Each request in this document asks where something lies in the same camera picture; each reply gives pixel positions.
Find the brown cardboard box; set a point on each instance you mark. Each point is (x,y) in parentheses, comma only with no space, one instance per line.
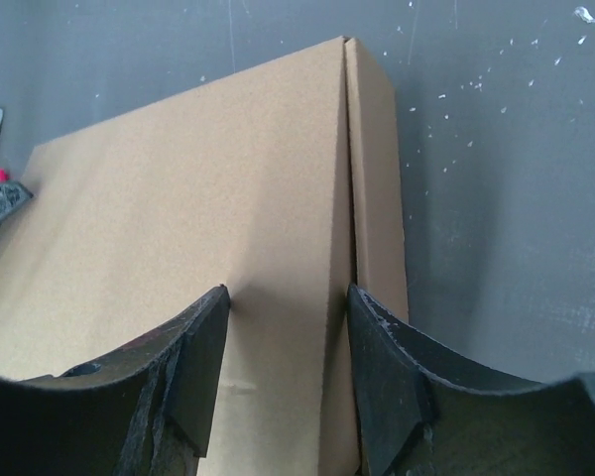
(281,182)

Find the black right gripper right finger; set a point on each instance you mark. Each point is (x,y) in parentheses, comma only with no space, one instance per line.
(424,409)

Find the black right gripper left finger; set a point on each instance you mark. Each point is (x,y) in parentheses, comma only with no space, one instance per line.
(111,415)

